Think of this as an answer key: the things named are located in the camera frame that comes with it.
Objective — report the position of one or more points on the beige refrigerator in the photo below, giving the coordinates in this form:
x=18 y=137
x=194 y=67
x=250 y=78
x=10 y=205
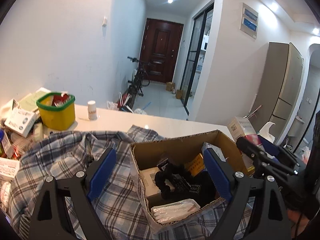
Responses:
x=279 y=87

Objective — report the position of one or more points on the white medicine box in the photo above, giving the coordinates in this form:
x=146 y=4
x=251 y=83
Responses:
x=20 y=121

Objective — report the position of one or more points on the red white cigarette pack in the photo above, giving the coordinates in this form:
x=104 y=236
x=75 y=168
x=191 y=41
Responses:
x=241 y=127

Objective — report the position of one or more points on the plaid shirt cloth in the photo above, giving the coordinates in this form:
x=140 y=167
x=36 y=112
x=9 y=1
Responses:
x=62 y=154

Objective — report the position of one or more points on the small cardboard boxes floor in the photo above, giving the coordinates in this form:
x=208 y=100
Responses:
x=178 y=93

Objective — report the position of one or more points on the yellow green container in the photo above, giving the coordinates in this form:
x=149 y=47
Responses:
x=57 y=110

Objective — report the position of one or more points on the white plastic bag pack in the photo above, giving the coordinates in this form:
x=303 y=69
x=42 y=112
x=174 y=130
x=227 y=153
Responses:
x=173 y=212

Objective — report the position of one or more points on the black bicycle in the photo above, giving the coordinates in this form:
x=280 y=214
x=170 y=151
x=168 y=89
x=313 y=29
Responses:
x=141 y=79

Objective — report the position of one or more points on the right hand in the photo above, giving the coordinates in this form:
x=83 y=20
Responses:
x=301 y=226

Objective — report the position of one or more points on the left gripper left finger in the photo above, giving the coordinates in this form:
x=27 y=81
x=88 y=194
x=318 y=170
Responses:
x=98 y=173

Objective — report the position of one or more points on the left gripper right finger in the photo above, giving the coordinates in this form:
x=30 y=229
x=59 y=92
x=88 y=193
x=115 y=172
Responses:
x=220 y=172

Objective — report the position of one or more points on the pretzel print cardboard box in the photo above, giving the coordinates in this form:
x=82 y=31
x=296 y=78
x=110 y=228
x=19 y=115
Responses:
x=147 y=158

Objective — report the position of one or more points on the white tissue pack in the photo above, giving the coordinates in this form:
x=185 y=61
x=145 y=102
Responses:
x=265 y=132

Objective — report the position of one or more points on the small white bottle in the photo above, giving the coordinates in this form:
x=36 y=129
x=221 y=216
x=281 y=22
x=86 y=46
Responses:
x=92 y=110

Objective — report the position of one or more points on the wall electrical panel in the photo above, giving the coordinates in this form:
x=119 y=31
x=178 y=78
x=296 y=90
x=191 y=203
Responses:
x=249 y=21

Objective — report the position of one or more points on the dark red entrance door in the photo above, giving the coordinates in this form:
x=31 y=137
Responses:
x=159 y=50

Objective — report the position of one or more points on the black framed glass door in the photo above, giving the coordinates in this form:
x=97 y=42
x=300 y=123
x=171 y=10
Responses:
x=195 y=56

